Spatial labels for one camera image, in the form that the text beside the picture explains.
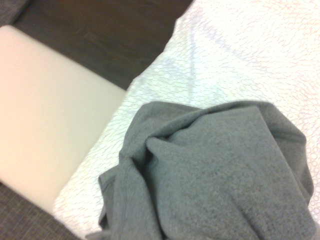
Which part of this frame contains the grey garment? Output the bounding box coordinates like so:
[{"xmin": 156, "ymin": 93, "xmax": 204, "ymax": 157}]
[{"xmin": 86, "ymin": 99, "xmax": 315, "ymax": 240}]

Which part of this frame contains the large cream bench cushion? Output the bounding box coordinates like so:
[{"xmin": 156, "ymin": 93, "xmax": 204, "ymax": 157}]
[{"xmin": 0, "ymin": 24, "xmax": 127, "ymax": 215}]

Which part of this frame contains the white textured bedspread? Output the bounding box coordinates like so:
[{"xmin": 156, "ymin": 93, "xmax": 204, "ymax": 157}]
[{"xmin": 53, "ymin": 0, "xmax": 320, "ymax": 240}]

